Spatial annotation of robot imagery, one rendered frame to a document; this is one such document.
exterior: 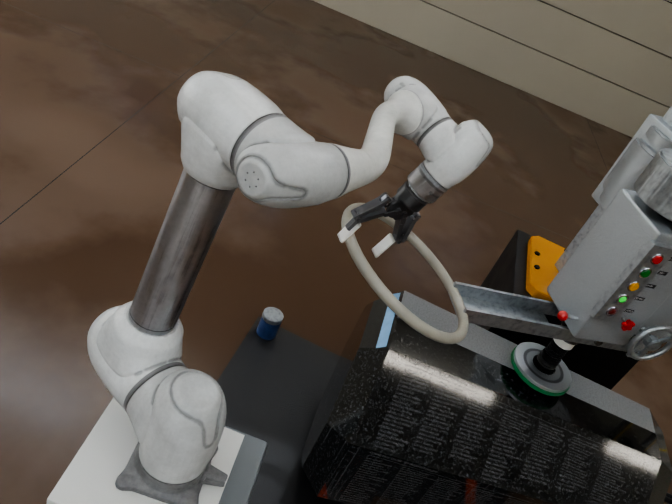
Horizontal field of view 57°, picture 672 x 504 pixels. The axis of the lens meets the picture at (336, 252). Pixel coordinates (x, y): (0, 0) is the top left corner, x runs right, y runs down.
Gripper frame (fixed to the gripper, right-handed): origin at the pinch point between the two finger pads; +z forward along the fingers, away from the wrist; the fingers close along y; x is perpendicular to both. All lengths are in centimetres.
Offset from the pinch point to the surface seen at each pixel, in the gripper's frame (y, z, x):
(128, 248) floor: 32, 138, 127
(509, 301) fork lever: 64, -6, -5
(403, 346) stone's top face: 52, 29, -2
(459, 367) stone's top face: 68, 21, -12
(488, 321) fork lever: 51, -2, -13
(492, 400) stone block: 75, 19, -25
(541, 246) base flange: 157, -6, 54
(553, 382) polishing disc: 92, 4, -25
